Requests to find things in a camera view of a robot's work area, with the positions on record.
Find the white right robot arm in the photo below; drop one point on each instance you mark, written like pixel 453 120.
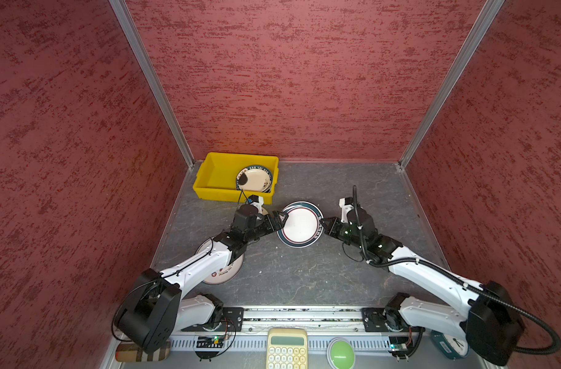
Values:
pixel 472 312

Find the white plate green red rim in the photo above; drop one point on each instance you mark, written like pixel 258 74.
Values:
pixel 303 226

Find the dark green alarm clock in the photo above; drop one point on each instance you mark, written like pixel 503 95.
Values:
pixel 452 348

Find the yellow calculator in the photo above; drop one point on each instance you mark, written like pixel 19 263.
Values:
pixel 287 348

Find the green round push button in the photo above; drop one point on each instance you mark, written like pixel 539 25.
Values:
pixel 340 354

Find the white plate red characters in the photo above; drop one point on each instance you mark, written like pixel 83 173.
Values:
pixel 218 275

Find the green circuit board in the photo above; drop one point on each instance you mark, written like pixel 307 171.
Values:
pixel 399 344
pixel 210 342

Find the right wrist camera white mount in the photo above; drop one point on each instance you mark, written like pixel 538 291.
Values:
pixel 346 206

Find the right green circuit board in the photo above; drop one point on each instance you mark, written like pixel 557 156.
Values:
pixel 399 344

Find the silver left corner wall strip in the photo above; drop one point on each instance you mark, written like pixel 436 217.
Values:
pixel 131 33

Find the plaid fabric pouch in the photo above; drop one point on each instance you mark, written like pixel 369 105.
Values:
pixel 131 353

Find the green banded HAO SHI plate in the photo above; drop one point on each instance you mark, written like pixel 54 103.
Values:
pixel 272 177

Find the yellow plastic bin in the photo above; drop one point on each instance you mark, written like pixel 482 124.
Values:
pixel 217 176

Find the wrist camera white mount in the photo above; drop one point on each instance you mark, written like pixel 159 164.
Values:
pixel 257 202
pixel 346 206

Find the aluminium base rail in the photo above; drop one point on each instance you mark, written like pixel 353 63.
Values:
pixel 246 328

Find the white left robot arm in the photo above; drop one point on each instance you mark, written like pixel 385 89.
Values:
pixel 157 305

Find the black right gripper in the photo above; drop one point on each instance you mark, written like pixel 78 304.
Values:
pixel 332 230

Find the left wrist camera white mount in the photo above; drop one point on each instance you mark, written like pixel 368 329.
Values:
pixel 257 202

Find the silver corner wall strip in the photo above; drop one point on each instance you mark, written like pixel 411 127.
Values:
pixel 484 20
pixel 131 33

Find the silver right corner wall strip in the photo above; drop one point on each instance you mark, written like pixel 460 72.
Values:
pixel 484 20

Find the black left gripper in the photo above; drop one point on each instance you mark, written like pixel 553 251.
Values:
pixel 279 225

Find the left green circuit board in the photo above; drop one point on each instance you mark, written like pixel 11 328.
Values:
pixel 210 342

